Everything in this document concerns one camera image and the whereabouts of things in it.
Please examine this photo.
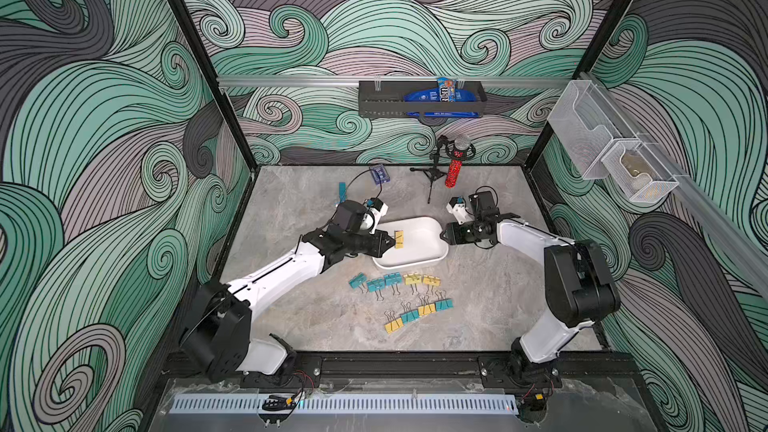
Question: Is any yellow binder clip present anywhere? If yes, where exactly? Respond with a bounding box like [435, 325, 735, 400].
[403, 273, 423, 295]
[384, 311, 404, 334]
[394, 230, 404, 249]
[422, 275, 442, 295]
[417, 296, 436, 317]

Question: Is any teal binder clip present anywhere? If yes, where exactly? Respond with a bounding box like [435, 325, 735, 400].
[384, 273, 404, 295]
[366, 278, 386, 301]
[349, 273, 368, 293]
[400, 302, 420, 324]
[434, 291, 454, 312]

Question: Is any white plastic storage box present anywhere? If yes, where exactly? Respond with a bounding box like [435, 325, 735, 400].
[373, 216, 449, 272]

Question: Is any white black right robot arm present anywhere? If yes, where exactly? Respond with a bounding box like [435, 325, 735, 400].
[441, 190, 621, 380]

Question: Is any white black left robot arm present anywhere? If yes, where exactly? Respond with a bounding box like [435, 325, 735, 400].
[179, 198, 396, 382]

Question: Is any blue card box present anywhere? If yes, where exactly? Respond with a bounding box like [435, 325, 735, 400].
[369, 164, 391, 185]

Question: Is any teal small block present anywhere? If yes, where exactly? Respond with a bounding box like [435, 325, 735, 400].
[338, 182, 347, 202]

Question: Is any black microphone tripod stand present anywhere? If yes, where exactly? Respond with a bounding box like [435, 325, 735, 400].
[409, 135, 449, 204]

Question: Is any red glitter microphone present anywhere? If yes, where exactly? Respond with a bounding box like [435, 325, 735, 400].
[445, 135, 476, 188]

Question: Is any blue package in shelf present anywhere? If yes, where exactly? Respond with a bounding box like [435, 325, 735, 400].
[403, 88, 479, 118]

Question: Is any black wall shelf basket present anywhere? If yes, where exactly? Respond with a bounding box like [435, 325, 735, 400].
[358, 79, 488, 119]

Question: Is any clear plastic wall bin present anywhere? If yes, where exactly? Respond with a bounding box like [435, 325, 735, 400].
[548, 80, 622, 180]

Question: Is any small clear wall bin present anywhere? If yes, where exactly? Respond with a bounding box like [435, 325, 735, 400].
[601, 139, 679, 205]

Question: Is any aluminium wall rail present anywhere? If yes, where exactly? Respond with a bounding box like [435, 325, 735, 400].
[217, 74, 571, 89]
[578, 72, 767, 297]

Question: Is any right aluminium wall rail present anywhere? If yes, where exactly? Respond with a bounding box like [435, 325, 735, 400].
[578, 72, 767, 297]

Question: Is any black corner frame post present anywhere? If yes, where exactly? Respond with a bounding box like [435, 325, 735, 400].
[523, 0, 633, 174]

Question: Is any black left corner post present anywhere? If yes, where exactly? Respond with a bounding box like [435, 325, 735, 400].
[166, 0, 259, 176]

